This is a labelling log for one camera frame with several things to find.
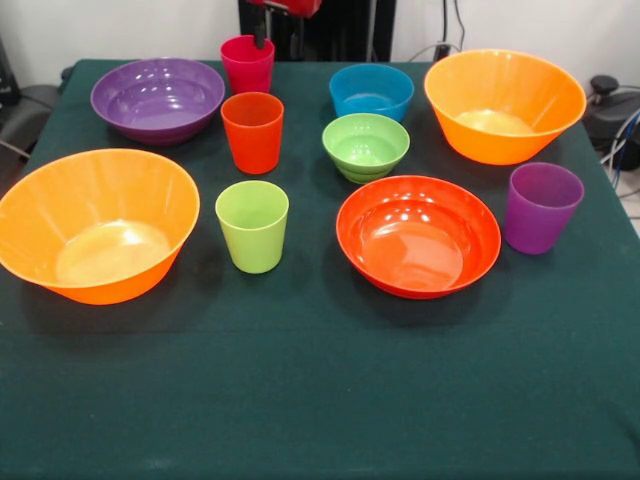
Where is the blue plastic bowl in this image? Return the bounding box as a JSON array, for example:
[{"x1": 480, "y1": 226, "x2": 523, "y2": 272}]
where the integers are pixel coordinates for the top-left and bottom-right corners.
[{"x1": 328, "y1": 63, "x2": 416, "y2": 124}]

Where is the purple plastic cup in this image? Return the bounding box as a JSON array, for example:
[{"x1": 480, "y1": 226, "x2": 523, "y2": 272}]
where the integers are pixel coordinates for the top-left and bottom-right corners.
[{"x1": 502, "y1": 161, "x2": 586, "y2": 256}]

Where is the pink plastic cup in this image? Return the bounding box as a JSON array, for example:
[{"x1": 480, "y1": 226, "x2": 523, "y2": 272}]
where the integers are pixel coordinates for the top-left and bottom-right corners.
[{"x1": 220, "y1": 34, "x2": 277, "y2": 96}]

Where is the black plug with cable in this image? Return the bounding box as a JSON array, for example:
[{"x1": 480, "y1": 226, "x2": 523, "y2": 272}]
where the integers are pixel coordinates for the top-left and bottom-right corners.
[{"x1": 436, "y1": 0, "x2": 450, "y2": 58}]

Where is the large orange plastic bowl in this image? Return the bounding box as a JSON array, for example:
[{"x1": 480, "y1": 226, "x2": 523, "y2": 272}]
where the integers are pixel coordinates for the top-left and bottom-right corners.
[
  {"x1": 0, "y1": 148, "x2": 202, "y2": 306},
  {"x1": 423, "y1": 48, "x2": 588, "y2": 167}
]

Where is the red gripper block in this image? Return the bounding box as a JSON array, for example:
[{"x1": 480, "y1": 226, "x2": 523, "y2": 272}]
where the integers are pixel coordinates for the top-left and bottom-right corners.
[{"x1": 245, "y1": 0, "x2": 322, "y2": 51}]

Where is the tangle of cables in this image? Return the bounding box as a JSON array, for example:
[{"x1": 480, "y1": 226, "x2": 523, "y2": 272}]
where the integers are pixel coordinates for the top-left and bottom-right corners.
[{"x1": 597, "y1": 84, "x2": 640, "y2": 201}]

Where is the purple plastic bowl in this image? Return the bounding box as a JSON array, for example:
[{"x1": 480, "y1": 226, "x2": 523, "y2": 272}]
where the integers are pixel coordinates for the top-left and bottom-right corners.
[{"x1": 89, "y1": 57, "x2": 227, "y2": 147}]

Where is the red plastic bowl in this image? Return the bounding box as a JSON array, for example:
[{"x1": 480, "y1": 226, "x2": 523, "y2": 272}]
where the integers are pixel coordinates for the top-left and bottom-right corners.
[{"x1": 335, "y1": 174, "x2": 503, "y2": 301}]

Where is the green plastic bowl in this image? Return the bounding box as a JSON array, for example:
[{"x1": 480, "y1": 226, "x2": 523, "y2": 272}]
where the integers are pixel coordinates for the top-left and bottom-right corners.
[{"x1": 321, "y1": 112, "x2": 412, "y2": 184}]

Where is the dark green table cloth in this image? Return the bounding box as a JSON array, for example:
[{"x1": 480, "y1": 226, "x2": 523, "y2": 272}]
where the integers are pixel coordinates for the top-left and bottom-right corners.
[{"x1": 0, "y1": 58, "x2": 640, "y2": 480}]

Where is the red plastic cup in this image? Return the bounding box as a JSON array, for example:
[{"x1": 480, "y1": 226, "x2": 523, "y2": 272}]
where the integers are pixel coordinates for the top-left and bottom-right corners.
[{"x1": 220, "y1": 91, "x2": 286, "y2": 176}]

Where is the green plastic cup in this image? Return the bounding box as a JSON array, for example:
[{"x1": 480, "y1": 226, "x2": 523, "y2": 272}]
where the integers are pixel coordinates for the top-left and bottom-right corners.
[{"x1": 214, "y1": 180, "x2": 291, "y2": 275}]

